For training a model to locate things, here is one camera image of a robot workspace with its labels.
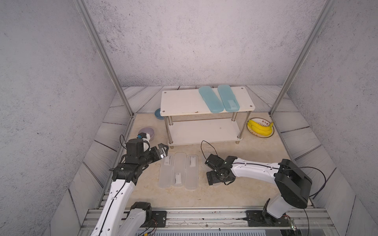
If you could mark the white patterned plate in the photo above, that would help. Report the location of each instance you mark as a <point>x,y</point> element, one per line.
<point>262,122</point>

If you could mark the clear pencil case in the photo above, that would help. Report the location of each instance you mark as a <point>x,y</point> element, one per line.
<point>192,172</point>
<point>179,169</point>
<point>166,172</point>
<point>217,183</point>

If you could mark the left aluminium frame post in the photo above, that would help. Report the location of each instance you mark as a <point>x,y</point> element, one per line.
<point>105,150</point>

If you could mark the blue ceramic bowl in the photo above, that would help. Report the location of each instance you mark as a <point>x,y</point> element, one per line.
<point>158,115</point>

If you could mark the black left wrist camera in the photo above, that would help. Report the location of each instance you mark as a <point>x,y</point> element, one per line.
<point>137,147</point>

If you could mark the aluminium frame post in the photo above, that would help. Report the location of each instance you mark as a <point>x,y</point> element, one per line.
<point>105,150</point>
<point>300,142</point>

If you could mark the yellow banana bunch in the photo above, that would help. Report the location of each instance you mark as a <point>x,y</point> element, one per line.
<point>259,129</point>

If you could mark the right aluminium frame post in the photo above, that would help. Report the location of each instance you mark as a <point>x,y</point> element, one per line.
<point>300,142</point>

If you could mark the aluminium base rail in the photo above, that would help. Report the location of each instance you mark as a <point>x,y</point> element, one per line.
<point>224,207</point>

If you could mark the plain teal pencil case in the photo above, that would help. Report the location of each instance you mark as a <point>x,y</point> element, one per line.
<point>212,101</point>

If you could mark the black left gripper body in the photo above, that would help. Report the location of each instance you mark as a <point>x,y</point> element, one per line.
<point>148,158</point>

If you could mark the white two-tier shelf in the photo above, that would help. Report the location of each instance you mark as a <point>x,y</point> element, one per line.
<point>189,121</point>

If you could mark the teal pencil case with label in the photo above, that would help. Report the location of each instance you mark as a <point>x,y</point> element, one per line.
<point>228,98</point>

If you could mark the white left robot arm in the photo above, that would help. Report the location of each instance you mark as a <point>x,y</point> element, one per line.
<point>124,180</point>

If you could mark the lilac ceramic bowl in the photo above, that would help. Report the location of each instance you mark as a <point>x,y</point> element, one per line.
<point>148,130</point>

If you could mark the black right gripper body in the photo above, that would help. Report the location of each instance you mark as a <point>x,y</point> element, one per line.
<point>215,177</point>

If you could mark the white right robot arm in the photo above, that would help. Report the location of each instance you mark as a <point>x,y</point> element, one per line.
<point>293,184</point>

